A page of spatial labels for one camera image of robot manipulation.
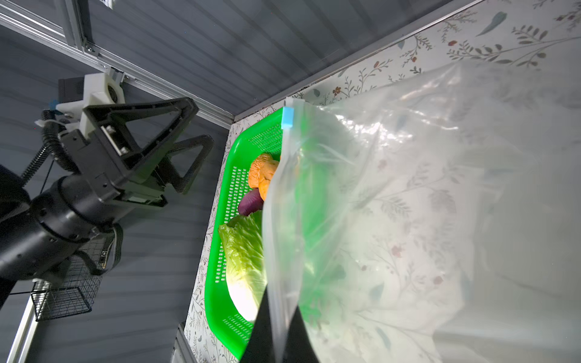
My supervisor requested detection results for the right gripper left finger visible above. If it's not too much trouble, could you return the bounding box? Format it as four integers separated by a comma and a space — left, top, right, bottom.
239, 290, 275, 363

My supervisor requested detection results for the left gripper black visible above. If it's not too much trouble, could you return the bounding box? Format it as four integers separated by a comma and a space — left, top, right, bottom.
59, 98, 214, 209

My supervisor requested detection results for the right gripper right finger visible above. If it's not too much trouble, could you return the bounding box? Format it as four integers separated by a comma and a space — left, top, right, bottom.
283, 307, 319, 363

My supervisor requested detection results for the green plastic basket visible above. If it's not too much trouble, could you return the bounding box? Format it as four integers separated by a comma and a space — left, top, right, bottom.
203, 107, 328, 359

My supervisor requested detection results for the clear zip top bag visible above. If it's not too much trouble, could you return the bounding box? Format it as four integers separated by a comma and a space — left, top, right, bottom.
285, 61, 580, 362

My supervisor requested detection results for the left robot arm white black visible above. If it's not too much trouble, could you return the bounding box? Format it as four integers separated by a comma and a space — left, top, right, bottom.
1, 98, 213, 299

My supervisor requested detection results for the napa cabbage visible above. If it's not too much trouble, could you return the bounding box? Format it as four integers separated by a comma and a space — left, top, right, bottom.
219, 210, 267, 322

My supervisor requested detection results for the purple eggplant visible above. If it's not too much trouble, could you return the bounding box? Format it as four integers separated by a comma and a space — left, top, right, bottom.
238, 189, 264, 216

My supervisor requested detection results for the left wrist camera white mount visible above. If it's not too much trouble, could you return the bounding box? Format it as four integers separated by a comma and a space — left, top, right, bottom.
35, 74, 126, 139

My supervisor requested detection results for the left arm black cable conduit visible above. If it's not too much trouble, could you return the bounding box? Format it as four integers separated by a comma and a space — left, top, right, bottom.
17, 108, 78, 187

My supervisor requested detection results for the black wire wall basket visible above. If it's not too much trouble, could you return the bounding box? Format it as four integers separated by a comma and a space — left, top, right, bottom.
30, 237, 123, 322

